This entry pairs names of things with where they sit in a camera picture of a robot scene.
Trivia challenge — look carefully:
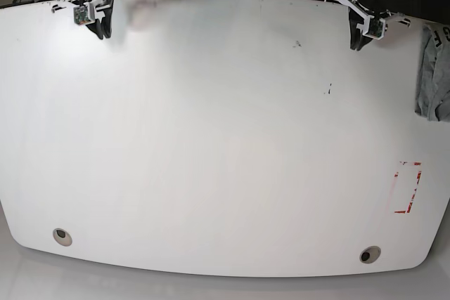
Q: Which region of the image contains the right table grommet hole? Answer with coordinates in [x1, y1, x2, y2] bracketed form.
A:
[359, 246, 381, 264]

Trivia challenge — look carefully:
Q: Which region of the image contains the table grommet hole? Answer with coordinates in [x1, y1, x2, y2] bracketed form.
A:
[359, 246, 381, 264]
[53, 228, 72, 247]

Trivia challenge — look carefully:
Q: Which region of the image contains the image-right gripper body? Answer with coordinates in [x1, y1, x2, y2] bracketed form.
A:
[324, 0, 411, 35]

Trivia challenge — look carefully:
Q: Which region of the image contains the left table grommet hole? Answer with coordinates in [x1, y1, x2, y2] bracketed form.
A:
[53, 228, 72, 247]

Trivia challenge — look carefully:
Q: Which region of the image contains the red tape rectangle marking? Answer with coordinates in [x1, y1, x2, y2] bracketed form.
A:
[390, 162, 422, 214]

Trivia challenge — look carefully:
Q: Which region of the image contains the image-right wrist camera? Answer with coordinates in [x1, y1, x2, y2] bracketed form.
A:
[366, 18, 386, 40]

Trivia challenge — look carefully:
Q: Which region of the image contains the grey t-shirt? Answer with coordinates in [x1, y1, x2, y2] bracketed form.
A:
[415, 22, 449, 122]

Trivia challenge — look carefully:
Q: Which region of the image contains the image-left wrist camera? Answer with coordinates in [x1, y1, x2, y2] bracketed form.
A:
[73, 6, 93, 25]

